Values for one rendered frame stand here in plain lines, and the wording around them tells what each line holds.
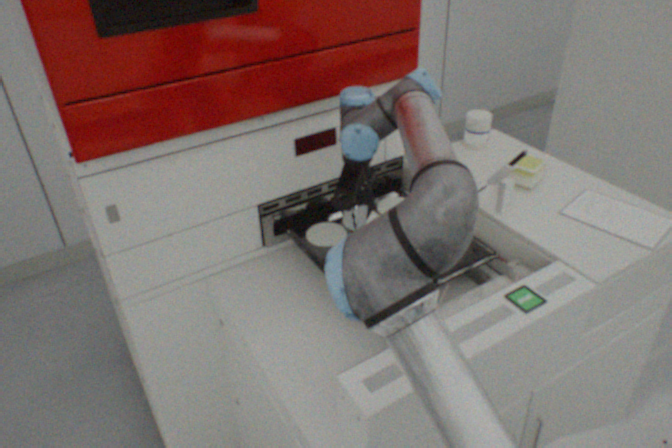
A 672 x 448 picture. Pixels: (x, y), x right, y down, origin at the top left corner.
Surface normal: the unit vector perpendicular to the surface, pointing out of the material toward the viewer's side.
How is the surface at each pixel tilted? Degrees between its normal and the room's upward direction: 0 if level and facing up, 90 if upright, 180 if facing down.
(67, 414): 0
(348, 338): 0
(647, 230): 0
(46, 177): 90
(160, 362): 90
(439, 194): 20
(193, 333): 90
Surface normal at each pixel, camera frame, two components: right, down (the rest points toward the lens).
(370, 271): -0.34, 0.00
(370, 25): 0.52, 0.45
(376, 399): -0.04, -0.84
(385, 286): -0.15, -0.16
